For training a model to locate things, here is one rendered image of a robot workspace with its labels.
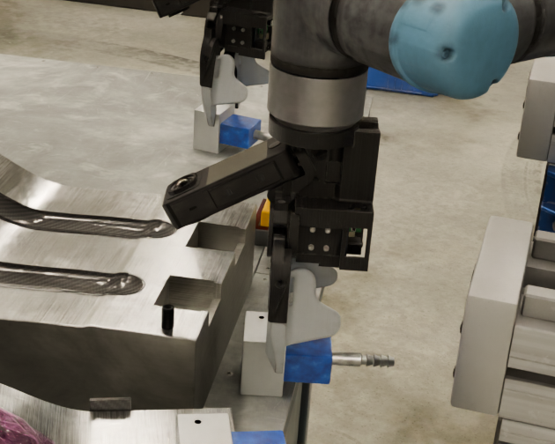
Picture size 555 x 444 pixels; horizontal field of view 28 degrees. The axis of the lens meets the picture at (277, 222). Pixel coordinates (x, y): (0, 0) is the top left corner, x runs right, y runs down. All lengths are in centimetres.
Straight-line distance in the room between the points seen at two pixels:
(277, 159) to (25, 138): 66
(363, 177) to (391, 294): 193
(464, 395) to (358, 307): 194
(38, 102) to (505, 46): 96
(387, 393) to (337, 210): 157
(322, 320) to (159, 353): 13
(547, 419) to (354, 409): 158
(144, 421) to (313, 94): 27
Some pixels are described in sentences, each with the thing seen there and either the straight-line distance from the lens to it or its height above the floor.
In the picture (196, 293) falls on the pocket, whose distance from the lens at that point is 94.
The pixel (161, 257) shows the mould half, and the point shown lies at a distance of 97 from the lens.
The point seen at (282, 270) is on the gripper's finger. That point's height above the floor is 94.
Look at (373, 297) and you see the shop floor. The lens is 276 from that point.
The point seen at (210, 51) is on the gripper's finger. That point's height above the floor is 94.
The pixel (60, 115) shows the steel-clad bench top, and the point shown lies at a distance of 154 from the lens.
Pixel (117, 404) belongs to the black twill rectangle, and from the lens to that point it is 83.
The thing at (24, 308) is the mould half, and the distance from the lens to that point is 90.
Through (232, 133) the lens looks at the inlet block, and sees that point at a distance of 141.
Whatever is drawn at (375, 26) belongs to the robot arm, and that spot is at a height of 115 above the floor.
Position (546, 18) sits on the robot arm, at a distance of 80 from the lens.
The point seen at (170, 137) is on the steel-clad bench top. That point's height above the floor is 80.
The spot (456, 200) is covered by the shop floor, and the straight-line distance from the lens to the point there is 336.
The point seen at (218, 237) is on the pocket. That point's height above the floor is 88.
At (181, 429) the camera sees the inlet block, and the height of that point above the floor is 88.
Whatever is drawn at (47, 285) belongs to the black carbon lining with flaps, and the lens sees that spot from 95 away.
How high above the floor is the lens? 134
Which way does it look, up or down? 26 degrees down
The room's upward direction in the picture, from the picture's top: 4 degrees clockwise
